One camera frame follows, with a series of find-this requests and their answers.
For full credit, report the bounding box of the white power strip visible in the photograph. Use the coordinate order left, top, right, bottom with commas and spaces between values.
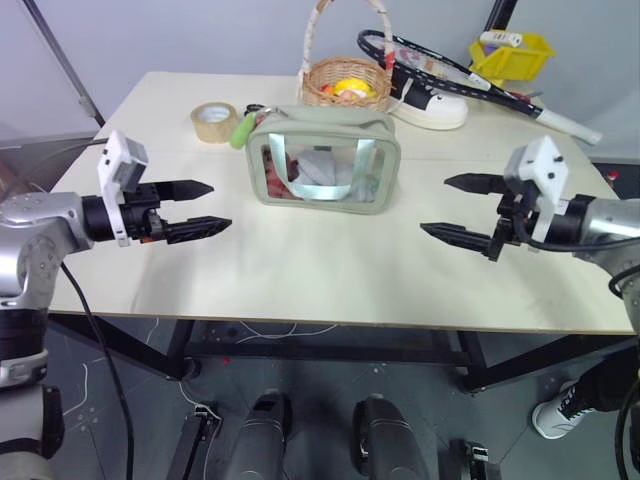
479, 30, 523, 50

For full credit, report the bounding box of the yellow toy in basket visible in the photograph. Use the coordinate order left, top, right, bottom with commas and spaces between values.
333, 77, 372, 100

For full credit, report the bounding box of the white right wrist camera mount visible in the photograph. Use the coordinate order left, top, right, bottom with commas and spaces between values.
503, 134, 572, 242

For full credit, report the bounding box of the black floor stand leg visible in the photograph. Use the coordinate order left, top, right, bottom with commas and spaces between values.
446, 438, 503, 480
166, 405, 224, 480

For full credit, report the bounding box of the green marker pen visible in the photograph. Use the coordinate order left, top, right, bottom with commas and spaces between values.
228, 113, 259, 150

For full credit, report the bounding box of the black stand pole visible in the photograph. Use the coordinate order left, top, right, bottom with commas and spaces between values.
481, 0, 519, 34

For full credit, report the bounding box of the wicker basket with handle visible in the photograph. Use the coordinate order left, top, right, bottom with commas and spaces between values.
297, 0, 395, 114

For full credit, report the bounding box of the black metal table frame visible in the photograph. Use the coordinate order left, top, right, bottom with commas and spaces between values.
46, 311, 640, 394

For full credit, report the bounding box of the brown packing tape roll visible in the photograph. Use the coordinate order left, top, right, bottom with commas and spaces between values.
190, 101, 241, 146

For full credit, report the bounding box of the dark rounded robot foot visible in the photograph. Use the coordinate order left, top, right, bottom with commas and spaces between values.
233, 389, 294, 480
351, 393, 425, 480

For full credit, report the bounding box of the white and black sneaker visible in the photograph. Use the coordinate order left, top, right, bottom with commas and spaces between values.
386, 74, 470, 132

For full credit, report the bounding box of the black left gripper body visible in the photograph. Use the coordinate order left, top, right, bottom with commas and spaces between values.
121, 182, 168, 246

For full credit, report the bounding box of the white cable on floor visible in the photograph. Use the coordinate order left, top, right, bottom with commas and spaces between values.
63, 315, 340, 426

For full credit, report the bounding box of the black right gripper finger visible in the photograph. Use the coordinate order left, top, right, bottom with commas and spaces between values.
443, 172, 507, 197
419, 222, 496, 255

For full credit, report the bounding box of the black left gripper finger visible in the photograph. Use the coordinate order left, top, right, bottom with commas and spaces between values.
154, 179, 216, 203
160, 215, 233, 246

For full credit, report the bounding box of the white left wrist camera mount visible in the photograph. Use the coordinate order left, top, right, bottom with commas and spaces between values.
95, 130, 150, 249

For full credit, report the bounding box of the white sneaker of bystander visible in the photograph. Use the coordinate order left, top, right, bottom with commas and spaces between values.
530, 379, 597, 441

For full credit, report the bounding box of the clear green-trimmed pouch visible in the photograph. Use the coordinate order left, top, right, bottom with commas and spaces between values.
244, 104, 398, 217

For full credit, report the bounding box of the grey tripod pole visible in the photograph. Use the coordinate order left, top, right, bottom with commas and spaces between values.
21, 0, 108, 129

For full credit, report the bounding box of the bystander leg in black trousers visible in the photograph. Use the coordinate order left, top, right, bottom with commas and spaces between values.
573, 361, 640, 414

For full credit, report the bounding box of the yellow plastic bin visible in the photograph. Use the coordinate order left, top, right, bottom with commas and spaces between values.
467, 32, 558, 88

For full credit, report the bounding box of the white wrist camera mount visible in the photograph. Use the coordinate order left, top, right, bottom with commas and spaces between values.
503, 134, 572, 242
95, 130, 150, 249

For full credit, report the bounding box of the black racket with white grip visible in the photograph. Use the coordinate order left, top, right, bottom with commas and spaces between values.
356, 28, 604, 145

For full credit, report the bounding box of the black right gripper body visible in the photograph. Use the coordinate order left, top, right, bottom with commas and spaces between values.
485, 180, 540, 263

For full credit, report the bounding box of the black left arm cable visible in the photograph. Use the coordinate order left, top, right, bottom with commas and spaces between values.
58, 260, 137, 480

